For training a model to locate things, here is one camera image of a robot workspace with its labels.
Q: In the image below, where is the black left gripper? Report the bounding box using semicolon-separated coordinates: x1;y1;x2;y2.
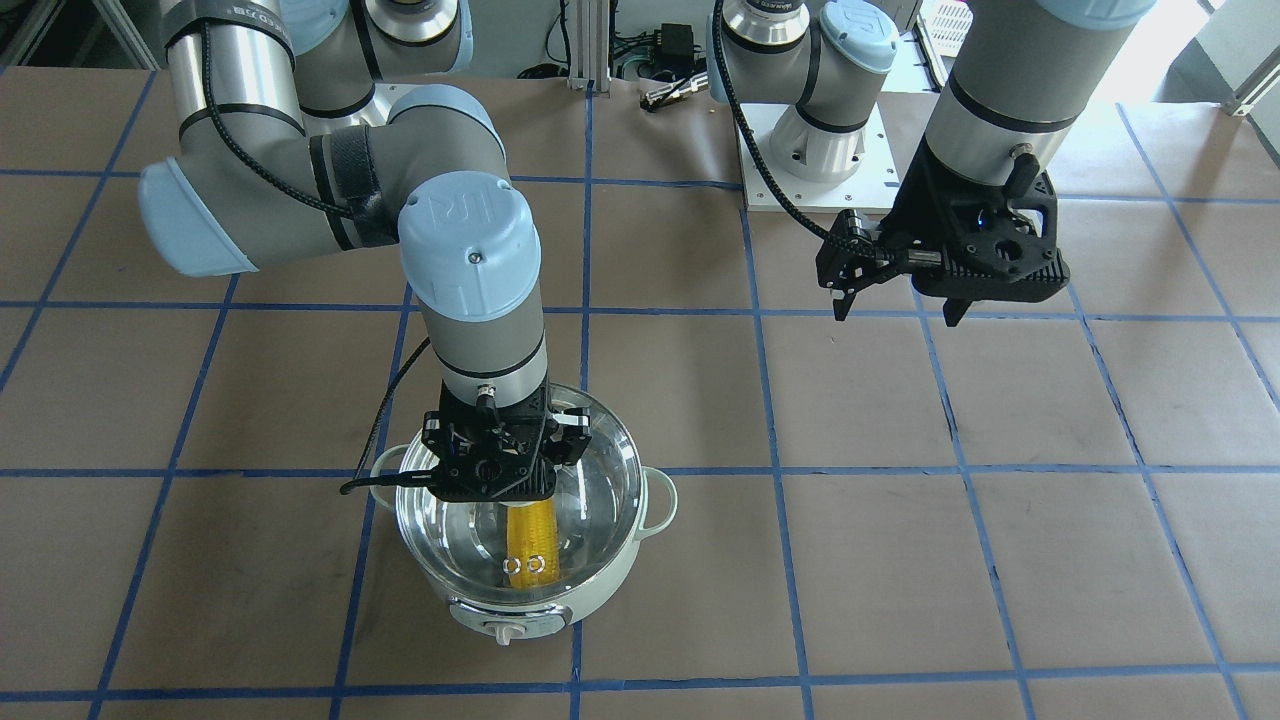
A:
815;155;1001;328

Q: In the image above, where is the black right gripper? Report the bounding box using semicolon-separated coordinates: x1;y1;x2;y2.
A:
422;386;591;466

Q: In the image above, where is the yellow corn cob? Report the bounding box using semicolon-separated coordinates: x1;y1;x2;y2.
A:
502;498;561;591

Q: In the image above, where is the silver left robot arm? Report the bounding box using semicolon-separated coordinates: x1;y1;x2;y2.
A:
708;1;1151;327

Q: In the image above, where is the mint green cooking pot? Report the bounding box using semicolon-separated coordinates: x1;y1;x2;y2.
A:
387;383;678;646

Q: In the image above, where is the white plastic basket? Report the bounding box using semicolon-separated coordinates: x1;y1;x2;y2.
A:
920;0;974;58

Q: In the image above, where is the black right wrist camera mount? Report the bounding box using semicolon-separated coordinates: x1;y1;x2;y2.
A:
421;411;557;503

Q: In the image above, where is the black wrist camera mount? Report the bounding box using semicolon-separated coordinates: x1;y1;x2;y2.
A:
421;411;557;503
911;167;1070;304

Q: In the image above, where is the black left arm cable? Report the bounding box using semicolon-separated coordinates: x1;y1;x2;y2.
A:
712;0;881;261

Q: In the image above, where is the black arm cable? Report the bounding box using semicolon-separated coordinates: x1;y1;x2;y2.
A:
195;20;433;496
712;0;881;261

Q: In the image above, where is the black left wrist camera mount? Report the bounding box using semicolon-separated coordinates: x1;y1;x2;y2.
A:
911;167;1070;304

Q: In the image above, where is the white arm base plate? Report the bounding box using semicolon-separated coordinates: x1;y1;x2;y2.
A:
742;104;900;214

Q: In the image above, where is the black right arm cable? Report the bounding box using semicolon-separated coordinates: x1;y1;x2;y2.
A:
195;20;433;496

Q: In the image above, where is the aluminium frame post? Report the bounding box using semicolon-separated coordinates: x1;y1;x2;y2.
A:
564;0;612;94

